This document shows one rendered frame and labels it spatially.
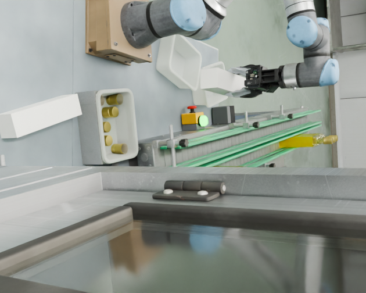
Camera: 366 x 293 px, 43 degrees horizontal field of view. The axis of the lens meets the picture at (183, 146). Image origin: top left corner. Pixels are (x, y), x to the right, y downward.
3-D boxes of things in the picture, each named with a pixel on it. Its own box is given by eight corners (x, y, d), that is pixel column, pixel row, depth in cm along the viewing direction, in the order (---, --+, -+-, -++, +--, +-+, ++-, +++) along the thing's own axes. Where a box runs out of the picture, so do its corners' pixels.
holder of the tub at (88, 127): (84, 182, 144) (103, 182, 140) (74, 92, 141) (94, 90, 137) (119, 171, 158) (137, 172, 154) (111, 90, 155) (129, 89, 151)
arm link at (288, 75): (302, 64, 143) (302, 91, 143) (288, 66, 145) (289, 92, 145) (295, 60, 136) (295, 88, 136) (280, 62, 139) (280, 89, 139)
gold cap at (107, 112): (100, 107, 148) (111, 106, 145) (107, 106, 151) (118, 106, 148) (101, 118, 148) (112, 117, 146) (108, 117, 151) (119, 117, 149)
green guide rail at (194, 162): (161, 171, 156) (182, 171, 152) (161, 168, 156) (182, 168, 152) (309, 122, 304) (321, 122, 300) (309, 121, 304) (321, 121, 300)
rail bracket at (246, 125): (228, 129, 202) (257, 128, 195) (226, 113, 202) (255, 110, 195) (232, 128, 206) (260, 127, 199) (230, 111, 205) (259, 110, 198)
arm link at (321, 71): (339, 56, 137) (340, 85, 137) (302, 61, 143) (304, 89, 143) (333, 54, 130) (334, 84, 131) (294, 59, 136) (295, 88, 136)
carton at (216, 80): (200, 69, 146) (217, 67, 143) (233, 80, 167) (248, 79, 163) (200, 88, 146) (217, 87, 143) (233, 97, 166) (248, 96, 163)
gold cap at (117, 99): (124, 100, 151) (114, 102, 153) (120, 91, 149) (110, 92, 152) (118, 106, 149) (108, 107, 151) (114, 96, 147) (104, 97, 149)
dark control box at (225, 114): (211, 124, 216) (228, 123, 212) (210, 107, 215) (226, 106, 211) (219, 122, 223) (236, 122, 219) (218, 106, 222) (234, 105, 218)
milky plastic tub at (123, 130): (83, 165, 143) (104, 165, 138) (75, 92, 140) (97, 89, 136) (118, 156, 157) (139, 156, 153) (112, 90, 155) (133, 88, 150)
